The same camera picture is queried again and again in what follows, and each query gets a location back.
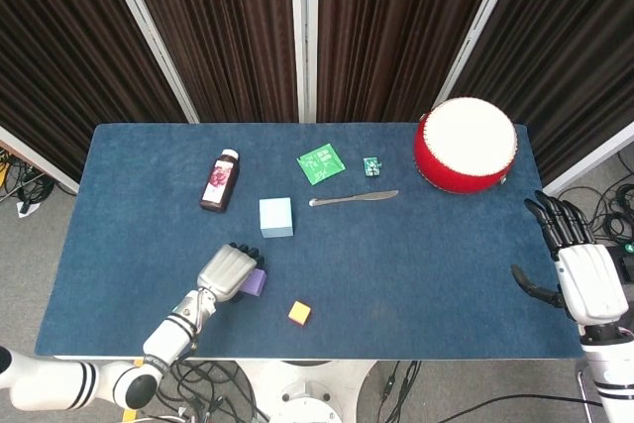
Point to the dark pleated partition screen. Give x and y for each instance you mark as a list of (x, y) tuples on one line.
[(569, 46), (223, 22), (396, 22), (59, 46)]

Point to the small green circuit board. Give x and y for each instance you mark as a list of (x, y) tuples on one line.
[(370, 167)]

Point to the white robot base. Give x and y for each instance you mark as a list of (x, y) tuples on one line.
[(307, 388)]

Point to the white paper scrap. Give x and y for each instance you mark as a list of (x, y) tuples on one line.
[(27, 209)]

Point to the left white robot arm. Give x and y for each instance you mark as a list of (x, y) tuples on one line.
[(168, 339)]

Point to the green foil sachet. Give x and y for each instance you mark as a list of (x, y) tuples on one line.
[(321, 164)]

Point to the dark juice bottle white cap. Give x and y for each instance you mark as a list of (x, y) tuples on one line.
[(220, 182)]

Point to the small orange cube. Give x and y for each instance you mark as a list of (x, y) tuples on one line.
[(299, 313)]

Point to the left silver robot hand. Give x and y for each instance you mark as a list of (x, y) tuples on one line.
[(225, 272)]

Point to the purple wooden cube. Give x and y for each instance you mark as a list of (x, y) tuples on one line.
[(257, 282)]

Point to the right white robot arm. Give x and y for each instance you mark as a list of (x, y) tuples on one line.
[(609, 373)]

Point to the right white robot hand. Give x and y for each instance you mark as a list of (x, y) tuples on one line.
[(589, 279)]

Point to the yellow floor tape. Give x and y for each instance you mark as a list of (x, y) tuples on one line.
[(129, 416)]

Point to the blue fabric table mat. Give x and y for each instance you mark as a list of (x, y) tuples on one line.
[(396, 269)]

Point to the large light blue cube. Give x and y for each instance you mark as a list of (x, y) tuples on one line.
[(275, 215)]

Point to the metal table knife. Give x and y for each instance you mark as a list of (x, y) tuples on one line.
[(356, 197)]

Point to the black box green light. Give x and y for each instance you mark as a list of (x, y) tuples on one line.
[(626, 262)]

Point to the red drum white skin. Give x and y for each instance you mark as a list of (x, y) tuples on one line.
[(465, 145)]

